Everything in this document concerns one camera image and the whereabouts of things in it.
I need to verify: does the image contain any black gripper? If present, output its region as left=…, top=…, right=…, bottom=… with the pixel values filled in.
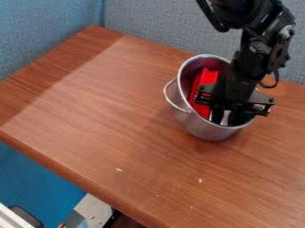
left=192, top=72, right=275, bottom=126

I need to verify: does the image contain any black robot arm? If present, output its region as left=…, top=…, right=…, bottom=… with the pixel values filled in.
left=195, top=0, right=295, bottom=126

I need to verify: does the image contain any stainless steel pot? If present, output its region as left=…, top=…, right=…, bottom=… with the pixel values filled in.
left=163, top=54, right=254, bottom=142

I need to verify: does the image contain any black white device corner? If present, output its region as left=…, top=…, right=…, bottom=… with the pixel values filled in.
left=0, top=203, right=44, bottom=228

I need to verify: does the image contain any red star-shaped block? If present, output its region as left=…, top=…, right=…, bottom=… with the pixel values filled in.
left=187, top=66, right=220, bottom=120

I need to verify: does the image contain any white grey box under table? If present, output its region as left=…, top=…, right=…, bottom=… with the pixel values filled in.
left=57, top=194, right=112, bottom=228

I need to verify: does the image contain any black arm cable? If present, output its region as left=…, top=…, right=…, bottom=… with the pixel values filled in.
left=258, top=69, right=280, bottom=89

